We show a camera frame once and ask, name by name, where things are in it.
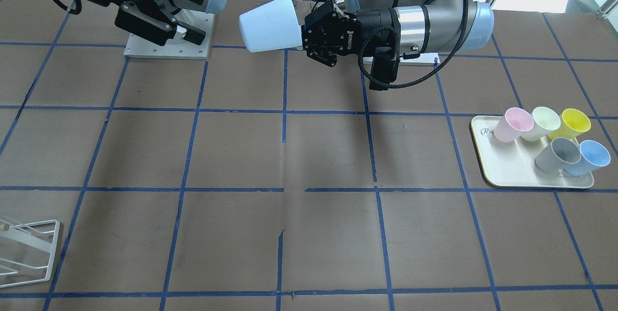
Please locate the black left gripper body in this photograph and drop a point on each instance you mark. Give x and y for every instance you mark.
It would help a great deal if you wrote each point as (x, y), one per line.
(371, 30)

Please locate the light blue plastic cup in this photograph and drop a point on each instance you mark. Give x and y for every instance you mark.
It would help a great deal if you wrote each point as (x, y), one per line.
(271, 27)

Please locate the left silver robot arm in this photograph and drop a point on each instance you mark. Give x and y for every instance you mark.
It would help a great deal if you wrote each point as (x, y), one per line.
(435, 25)

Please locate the pink plastic cup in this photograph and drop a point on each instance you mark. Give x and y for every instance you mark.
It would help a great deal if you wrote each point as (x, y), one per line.
(514, 123)

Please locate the cream white plastic cup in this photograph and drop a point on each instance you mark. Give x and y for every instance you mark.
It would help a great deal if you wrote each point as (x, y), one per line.
(546, 120)

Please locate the yellow plastic cup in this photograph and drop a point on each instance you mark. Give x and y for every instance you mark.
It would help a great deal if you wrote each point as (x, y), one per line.
(573, 124)

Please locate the grey plastic cup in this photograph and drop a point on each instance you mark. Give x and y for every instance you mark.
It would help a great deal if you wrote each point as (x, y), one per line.
(559, 154)

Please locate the cream plastic tray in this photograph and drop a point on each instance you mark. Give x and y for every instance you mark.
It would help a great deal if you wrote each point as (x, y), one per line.
(512, 164)

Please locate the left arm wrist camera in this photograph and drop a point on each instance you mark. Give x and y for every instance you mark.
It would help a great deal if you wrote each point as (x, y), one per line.
(384, 68)

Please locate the white wire cup rack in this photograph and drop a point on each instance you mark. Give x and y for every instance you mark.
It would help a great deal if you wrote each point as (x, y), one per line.
(28, 251)

